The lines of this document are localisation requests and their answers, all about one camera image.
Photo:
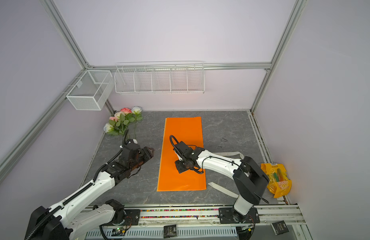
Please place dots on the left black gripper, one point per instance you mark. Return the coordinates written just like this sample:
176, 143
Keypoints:
147, 153

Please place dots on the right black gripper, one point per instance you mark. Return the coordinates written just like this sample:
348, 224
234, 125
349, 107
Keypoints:
179, 166

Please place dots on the light pink fake rose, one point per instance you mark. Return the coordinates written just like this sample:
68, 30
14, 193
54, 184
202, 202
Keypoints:
113, 119

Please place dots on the pale white fake rose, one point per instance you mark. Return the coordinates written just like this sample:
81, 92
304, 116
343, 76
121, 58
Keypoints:
108, 128

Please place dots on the red pink fake rose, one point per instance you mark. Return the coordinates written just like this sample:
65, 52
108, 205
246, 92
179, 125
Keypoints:
126, 117

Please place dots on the cream fake rose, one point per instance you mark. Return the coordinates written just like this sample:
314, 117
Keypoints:
119, 115

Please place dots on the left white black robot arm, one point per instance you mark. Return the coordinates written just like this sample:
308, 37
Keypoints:
63, 221

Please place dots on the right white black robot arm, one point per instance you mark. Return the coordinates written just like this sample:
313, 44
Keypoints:
251, 181

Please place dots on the white ribbon strip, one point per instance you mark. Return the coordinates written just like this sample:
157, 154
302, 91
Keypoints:
234, 155

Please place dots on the black square card middle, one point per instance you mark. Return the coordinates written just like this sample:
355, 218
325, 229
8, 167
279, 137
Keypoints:
170, 231

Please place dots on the black square card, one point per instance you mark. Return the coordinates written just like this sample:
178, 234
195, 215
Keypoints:
280, 228
170, 231

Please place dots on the yellow snack bag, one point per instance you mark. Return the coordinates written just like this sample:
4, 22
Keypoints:
279, 185

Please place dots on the black square card right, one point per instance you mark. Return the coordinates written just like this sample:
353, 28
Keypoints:
280, 228

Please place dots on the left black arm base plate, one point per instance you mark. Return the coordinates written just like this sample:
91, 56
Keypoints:
128, 217

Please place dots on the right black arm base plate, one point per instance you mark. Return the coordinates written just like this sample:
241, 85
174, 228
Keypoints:
231, 216

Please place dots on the long white wire rack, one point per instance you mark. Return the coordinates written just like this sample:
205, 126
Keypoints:
160, 77

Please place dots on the white slotted cable duct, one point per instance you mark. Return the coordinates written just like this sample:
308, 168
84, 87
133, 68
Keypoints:
183, 233

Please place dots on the small white wire basket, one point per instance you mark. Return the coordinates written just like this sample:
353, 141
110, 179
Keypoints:
92, 90

